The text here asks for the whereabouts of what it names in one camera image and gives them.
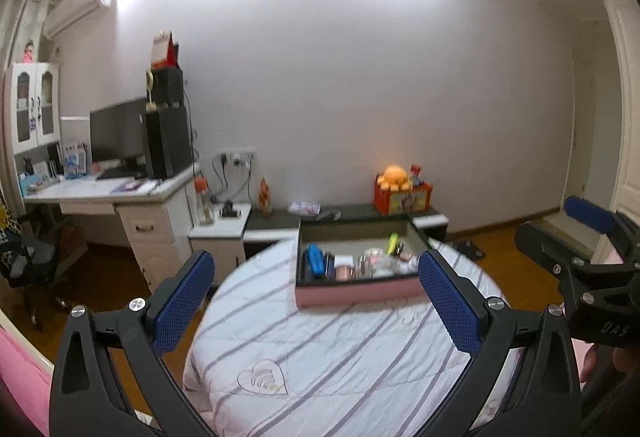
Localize pink bed edge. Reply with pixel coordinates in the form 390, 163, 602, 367
0, 311, 57, 437

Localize pale interior door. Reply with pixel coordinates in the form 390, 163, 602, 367
569, 21, 617, 219

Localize black office chair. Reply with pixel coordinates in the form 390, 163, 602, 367
0, 211, 72, 329

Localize orange snack bag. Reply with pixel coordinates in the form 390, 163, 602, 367
257, 176, 274, 217

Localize pink notebook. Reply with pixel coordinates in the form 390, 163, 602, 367
110, 179, 159, 193

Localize white air conditioner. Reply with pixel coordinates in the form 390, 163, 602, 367
43, 0, 117, 38

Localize white nightstand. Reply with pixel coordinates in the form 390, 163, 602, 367
188, 202, 253, 269

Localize orange-capped clear bottle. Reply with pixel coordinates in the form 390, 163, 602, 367
193, 176, 215, 226

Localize black computer monitor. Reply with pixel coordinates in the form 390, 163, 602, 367
89, 96, 151, 166

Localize white wardrobe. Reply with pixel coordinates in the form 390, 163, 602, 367
584, 0, 640, 268

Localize black power cable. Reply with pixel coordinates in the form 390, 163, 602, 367
212, 154, 253, 204

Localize orange octopus plush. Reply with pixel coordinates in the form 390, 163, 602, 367
375, 164, 414, 191

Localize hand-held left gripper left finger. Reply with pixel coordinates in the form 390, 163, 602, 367
49, 249, 216, 437

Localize white desk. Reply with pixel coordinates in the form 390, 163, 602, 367
22, 164, 202, 294

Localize black slippers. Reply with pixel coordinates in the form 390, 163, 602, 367
449, 240, 486, 261

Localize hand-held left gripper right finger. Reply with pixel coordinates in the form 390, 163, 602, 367
417, 249, 583, 437

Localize black speaker box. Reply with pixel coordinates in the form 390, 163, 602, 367
149, 66, 185, 111

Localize blue tissue box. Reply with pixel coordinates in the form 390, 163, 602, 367
18, 172, 47, 198

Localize person's right hand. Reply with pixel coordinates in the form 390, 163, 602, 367
585, 346, 640, 380

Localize red desk calendar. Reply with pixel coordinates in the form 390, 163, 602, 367
151, 30, 180, 71

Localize black low bench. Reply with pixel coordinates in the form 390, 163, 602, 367
242, 202, 449, 244

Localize white glass-door cabinet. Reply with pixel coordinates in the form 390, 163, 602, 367
4, 62, 62, 156

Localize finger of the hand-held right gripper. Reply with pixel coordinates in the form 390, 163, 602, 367
515, 222, 592, 279
564, 196, 640, 264

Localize blue highlighter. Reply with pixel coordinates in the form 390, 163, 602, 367
304, 244, 324, 276

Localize pink quilted cloth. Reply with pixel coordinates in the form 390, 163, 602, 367
570, 339, 591, 383

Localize red printed box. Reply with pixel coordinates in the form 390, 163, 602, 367
373, 180, 433, 217

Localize black computer tower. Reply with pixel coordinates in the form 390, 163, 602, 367
144, 104, 194, 181

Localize pink storage box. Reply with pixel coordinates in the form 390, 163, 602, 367
295, 216, 432, 310

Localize blue white box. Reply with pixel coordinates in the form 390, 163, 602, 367
62, 142, 89, 178

